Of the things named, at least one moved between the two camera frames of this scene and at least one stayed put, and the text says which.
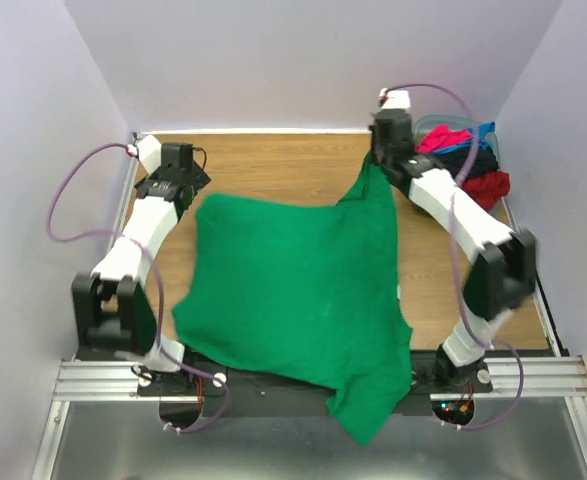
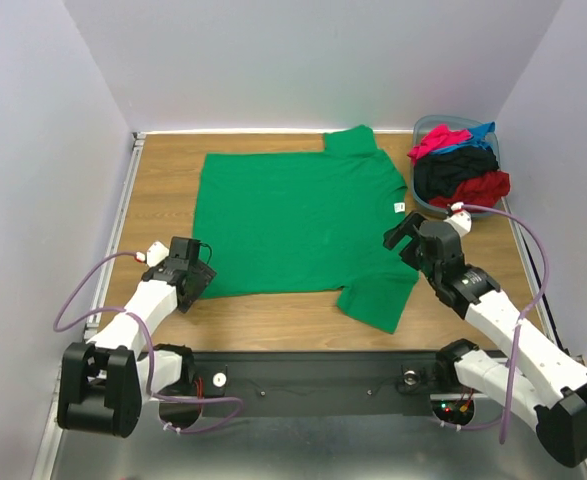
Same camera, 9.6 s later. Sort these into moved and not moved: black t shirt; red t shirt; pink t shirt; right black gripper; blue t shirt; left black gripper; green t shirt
Moved: right black gripper; green t shirt; left black gripper
Not moved: blue t shirt; red t shirt; black t shirt; pink t shirt
